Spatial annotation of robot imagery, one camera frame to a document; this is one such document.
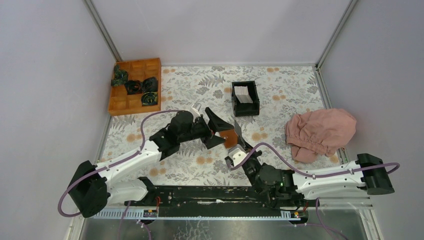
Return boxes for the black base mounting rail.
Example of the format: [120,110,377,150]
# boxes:
[124,186,316,221]

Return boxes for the orange wooden compartment tray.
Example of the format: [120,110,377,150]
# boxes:
[108,57,162,116]

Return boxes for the black card box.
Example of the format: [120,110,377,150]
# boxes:
[231,81,260,117]

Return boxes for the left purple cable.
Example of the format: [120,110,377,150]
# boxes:
[57,109,181,219]

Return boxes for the stack of credit cards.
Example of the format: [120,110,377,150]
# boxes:
[233,85,253,104]

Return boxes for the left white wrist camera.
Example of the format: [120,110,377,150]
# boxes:
[190,102,202,118]

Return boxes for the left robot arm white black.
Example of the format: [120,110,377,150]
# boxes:
[59,107,234,218]

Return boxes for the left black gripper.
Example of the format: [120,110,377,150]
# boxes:
[178,108,234,150]

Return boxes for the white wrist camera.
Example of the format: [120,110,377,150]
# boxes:
[190,102,202,118]
[225,145,247,169]

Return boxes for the green black rolled sock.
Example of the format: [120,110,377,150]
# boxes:
[140,92,158,107]

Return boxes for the floral patterned table mat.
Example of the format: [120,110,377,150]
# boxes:
[99,66,340,186]

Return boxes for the brown leather card holder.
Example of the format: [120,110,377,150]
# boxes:
[218,129,238,149]

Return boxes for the pink crumpled cloth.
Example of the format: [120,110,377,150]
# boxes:
[284,108,357,164]

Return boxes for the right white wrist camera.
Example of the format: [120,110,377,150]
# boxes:
[225,145,247,169]

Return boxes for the black rolled sock right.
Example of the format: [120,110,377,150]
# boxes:
[141,76,158,93]

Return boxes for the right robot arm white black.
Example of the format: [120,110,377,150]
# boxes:
[225,122,400,206]

